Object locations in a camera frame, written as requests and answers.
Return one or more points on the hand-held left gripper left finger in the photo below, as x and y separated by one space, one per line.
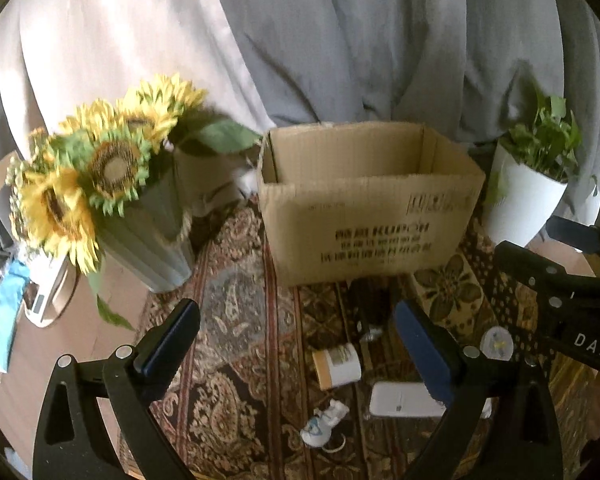
167 345

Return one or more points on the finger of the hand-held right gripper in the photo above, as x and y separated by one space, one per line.
520 257
580 237

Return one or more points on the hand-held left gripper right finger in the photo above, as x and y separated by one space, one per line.
425 355

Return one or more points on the white rectangular device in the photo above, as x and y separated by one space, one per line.
400 400

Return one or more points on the small black bottle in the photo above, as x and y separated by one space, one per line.
372 310

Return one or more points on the white jar with tan lid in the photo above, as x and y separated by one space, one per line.
340 367

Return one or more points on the small white blue trinket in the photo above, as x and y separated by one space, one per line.
320 427

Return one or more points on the brown cardboard box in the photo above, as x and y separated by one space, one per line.
355 230

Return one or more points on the white plant pot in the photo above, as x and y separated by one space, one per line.
520 205

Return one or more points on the patterned brown table runner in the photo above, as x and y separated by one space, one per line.
250 310

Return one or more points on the ribbed grey-green vase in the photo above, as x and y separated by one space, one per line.
150 255

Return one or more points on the green potted plant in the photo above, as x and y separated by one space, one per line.
545 135

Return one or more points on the white kitchen scale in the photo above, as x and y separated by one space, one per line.
45 300

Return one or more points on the blue cloth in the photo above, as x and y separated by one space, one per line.
2 310

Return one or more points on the artificial sunflower bouquet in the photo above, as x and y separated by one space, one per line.
115 160

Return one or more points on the grey curtain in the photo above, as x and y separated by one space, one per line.
380 35

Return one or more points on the beige curtain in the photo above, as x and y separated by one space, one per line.
105 35

